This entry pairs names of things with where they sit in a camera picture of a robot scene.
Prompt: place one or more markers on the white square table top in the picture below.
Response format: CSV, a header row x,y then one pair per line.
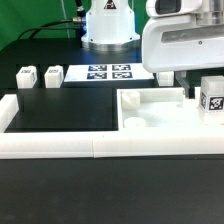
x,y
163,108

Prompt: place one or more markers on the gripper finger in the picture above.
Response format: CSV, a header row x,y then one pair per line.
x,y
184,83

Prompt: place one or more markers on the white sheet with AprilTags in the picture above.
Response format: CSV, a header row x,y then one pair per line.
x,y
107,72

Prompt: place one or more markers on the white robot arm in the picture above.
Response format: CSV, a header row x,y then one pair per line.
x,y
180,35

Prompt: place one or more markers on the white U-shaped obstacle fence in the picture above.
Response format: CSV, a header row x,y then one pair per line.
x,y
83,122

